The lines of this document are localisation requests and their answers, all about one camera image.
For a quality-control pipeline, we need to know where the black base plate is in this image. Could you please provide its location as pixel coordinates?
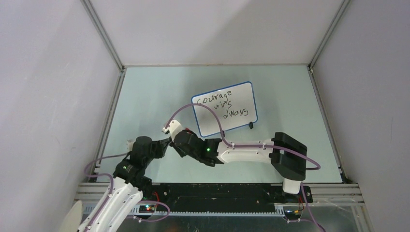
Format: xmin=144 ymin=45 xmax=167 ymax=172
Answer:
xmin=132 ymin=183 xmax=313 ymax=214

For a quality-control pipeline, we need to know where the aluminium frame rail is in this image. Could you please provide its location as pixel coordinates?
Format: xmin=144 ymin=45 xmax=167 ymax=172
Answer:
xmin=73 ymin=182 xmax=366 ymax=217

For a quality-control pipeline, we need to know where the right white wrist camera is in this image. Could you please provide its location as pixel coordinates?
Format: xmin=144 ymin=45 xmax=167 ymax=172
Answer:
xmin=162 ymin=119 xmax=184 ymax=141

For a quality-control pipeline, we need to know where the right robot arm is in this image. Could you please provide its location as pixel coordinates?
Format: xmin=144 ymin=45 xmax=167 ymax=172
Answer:
xmin=170 ymin=129 xmax=307 ymax=202

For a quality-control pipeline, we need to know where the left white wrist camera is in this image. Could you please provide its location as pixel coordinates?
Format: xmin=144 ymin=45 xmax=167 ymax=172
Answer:
xmin=126 ymin=140 xmax=134 ymax=152

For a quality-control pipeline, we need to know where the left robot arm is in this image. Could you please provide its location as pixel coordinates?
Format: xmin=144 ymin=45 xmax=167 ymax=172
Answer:
xmin=78 ymin=136 xmax=172 ymax=232

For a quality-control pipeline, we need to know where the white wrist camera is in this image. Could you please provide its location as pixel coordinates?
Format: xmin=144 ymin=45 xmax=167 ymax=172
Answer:
xmin=162 ymin=119 xmax=184 ymax=141
xmin=126 ymin=140 xmax=134 ymax=152

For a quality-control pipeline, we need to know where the blue framed whiteboard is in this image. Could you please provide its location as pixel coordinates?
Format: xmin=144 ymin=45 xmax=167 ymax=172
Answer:
xmin=191 ymin=81 xmax=258 ymax=137

